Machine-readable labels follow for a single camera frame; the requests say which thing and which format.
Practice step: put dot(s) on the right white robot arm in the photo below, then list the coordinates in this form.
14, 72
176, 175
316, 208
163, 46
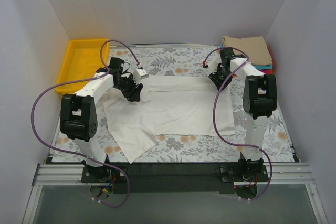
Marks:
259, 102

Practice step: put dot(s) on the aluminium frame rail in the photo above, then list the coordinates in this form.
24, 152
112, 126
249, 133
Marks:
59, 196

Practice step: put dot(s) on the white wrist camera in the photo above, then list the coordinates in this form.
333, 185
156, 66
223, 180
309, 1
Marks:
139, 74
211, 68

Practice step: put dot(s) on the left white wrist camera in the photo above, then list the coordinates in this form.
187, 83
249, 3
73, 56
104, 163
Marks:
139, 74

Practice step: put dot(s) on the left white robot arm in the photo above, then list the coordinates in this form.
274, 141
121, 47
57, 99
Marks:
78, 117

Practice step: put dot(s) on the yellow plastic bin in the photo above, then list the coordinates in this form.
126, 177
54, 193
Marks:
82, 59

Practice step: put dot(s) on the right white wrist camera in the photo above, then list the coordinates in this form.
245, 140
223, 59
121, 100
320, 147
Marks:
211, 68

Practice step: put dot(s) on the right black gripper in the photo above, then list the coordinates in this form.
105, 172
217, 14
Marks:
219, 77

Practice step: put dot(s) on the beige folded t shirt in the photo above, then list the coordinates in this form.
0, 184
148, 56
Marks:
254, 47

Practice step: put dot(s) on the teal folded t shirt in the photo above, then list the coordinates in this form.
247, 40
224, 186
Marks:
262, 66

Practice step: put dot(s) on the pink folded t shirt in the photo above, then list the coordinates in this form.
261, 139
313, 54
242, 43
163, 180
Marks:
266, 69

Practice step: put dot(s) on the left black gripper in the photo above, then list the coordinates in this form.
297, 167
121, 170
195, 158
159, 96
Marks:
132, 91

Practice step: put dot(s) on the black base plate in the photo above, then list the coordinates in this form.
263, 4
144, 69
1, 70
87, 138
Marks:
223, 178

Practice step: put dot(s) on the floral patterned table mat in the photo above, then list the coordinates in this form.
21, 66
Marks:
172, 60

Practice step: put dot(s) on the white t shirt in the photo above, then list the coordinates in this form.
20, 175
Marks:
170, 105

